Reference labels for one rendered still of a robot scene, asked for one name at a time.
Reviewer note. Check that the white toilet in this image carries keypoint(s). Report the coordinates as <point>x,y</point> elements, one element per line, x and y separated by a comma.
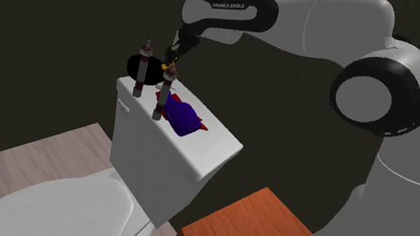
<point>168,158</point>

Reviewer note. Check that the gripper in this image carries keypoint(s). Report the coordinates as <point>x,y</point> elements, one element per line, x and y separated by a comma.
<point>183,42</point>

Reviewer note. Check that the grey and red pepper mill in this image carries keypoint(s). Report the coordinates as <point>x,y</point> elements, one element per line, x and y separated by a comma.
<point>164,92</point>
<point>142,69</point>

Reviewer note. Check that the black round object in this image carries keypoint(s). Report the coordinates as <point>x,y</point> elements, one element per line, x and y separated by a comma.
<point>153,73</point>

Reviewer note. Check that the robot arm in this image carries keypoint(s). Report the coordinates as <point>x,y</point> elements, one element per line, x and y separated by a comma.
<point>402,203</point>

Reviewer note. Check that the blue and red toy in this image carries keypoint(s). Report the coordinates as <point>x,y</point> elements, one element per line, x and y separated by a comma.
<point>182,118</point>

